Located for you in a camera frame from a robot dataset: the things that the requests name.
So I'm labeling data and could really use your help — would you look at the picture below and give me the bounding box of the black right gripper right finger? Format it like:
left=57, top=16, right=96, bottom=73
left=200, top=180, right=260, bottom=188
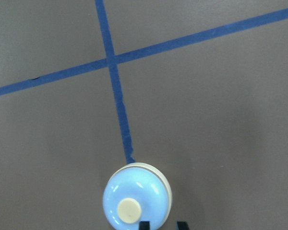
left=177, top=221, right=189, bottom=230

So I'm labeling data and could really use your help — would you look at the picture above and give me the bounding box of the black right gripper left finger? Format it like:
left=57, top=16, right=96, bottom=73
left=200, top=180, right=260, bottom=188
left=139, top=221, right=150, bottom=230

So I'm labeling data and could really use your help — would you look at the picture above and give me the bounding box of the blue and cream call bell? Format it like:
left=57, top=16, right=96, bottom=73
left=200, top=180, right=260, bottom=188
left=103, top=162, right=173, bottom=230

